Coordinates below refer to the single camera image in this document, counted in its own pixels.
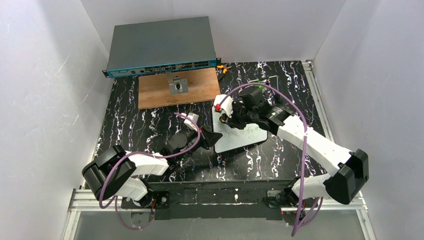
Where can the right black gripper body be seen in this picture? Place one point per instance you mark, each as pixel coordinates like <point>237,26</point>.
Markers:
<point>232,114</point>

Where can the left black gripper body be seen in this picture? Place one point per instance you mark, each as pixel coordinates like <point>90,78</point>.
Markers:
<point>203,139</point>

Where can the white dry-erase board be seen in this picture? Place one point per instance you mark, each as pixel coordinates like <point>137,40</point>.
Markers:
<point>233,138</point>

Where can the yellow whiteboard eraser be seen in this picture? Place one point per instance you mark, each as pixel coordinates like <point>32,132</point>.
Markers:
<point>225,119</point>

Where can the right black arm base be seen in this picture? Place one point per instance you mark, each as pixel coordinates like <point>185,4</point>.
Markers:
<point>286,198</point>

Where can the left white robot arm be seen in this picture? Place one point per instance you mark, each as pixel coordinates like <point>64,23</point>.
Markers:
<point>122,180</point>

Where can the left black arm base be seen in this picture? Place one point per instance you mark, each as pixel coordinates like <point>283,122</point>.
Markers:
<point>152,200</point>

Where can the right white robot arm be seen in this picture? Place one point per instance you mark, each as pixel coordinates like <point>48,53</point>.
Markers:
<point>346,171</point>

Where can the metal whiteboard stand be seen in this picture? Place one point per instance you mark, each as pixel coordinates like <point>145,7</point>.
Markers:
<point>273,81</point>

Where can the green white marker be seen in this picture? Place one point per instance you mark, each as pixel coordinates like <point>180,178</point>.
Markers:
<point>260,83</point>

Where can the brown wooden board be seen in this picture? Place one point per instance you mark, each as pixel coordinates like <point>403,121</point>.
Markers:
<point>153,90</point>

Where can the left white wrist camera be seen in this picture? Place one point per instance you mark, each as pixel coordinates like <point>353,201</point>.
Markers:
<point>191,120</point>

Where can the orange handled pliers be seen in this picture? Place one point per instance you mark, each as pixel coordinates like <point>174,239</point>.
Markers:
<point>224,69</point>

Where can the grey metal bracket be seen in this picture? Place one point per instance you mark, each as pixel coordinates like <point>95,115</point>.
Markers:
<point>177,85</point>

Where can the grey network switch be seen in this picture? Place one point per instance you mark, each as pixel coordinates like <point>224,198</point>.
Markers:
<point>156,47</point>

